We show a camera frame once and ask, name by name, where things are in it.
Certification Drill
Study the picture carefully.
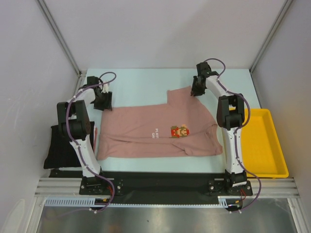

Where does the aluminium corner post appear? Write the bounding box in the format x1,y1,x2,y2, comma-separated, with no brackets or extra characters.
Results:
249,0,295,74
35,0,82,77

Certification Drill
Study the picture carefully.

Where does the yellow plastic tray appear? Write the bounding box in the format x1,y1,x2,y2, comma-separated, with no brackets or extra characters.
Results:
239,109,289,178

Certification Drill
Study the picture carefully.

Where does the aluminium frame rail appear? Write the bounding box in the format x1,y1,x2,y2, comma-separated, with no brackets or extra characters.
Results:
35,178,299,198

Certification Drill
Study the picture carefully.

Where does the right aluminium corner post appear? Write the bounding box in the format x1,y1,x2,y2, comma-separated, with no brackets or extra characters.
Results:
249,0,295,74

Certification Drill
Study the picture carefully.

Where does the white slotted cable duct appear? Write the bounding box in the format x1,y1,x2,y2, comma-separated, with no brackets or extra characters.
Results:
44,196,242,210

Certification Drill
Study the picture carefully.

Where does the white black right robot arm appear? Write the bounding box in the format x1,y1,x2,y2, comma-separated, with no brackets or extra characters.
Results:
190,61,249,195

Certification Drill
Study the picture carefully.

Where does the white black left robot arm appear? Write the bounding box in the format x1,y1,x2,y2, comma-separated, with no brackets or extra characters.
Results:
56,71,117,194

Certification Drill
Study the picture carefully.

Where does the left aluminium corner post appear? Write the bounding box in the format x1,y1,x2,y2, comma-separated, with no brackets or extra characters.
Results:
35,0,82,77

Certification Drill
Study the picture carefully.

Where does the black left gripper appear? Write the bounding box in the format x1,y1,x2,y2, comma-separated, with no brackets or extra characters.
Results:
93,91,112,111

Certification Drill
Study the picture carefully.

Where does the folded black t shirt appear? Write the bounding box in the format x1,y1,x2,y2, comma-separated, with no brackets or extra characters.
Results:
43,125,81,169

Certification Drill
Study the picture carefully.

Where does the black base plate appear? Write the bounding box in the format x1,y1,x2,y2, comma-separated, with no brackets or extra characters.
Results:
79,172,253,200

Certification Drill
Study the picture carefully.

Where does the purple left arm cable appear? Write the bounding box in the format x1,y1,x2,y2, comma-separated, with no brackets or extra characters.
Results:
66,72,117,175

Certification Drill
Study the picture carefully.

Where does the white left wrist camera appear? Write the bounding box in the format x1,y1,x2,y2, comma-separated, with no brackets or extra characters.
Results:
102,83,109,93

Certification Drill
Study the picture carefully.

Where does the pink t shirt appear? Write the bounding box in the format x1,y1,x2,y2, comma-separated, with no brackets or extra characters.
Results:
97,86,223,160

